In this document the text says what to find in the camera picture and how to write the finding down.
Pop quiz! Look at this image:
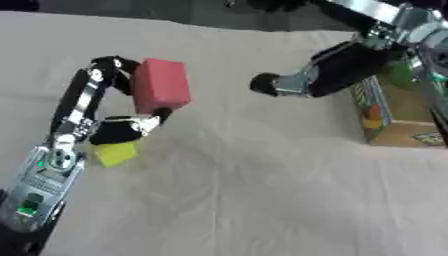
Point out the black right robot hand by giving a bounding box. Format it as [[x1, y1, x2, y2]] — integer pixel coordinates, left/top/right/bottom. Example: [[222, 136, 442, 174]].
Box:
[[248, 39, 405, 99]]

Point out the green toy fruit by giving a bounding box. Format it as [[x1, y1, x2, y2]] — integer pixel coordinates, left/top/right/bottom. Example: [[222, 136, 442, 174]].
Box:
[[385, 60, 420, 90]]

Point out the yellow block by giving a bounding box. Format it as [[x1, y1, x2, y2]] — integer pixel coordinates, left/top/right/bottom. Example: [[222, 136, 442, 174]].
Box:
[[92, 141, 140, 169]]

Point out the red rectangular block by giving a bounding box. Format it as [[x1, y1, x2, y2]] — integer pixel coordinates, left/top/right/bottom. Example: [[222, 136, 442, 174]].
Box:
[[131, 58, 193, 115]]

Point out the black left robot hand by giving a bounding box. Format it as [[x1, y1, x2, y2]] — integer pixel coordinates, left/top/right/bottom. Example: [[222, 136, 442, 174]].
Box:
[[49, 55, 175, 146]]

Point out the tan cardboard box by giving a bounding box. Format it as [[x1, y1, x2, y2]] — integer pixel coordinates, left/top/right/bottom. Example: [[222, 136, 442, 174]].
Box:
[[348, 65, 448, 150]]

